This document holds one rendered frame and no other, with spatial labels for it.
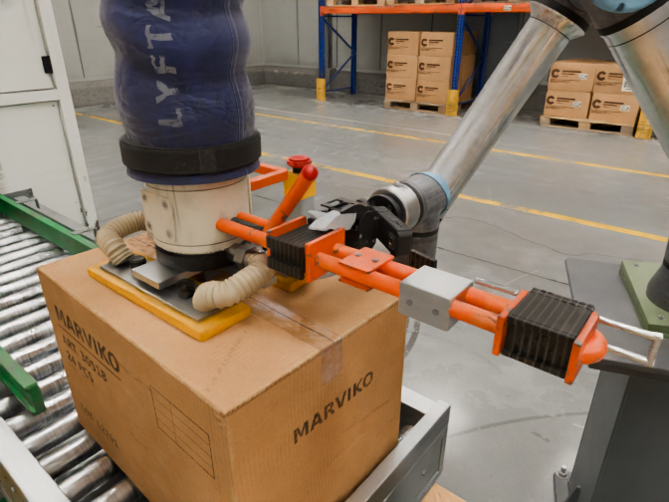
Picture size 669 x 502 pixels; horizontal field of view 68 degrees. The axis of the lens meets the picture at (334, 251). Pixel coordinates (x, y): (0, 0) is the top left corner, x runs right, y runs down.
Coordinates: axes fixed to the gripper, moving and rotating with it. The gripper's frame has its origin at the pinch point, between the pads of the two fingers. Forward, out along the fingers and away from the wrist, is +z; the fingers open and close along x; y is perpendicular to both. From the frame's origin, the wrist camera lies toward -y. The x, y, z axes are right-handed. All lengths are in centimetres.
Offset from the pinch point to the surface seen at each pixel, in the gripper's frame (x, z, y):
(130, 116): 17.5, 11.1, 26.9
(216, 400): -12.8, 20.8, -1.4
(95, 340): -19.9, 20.3, 33.2
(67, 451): -54, 25, 49
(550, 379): -106, -140, -8
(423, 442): -48, -22, -10
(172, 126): 16.4, 8.5, 20.5
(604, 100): -60, -711, 116
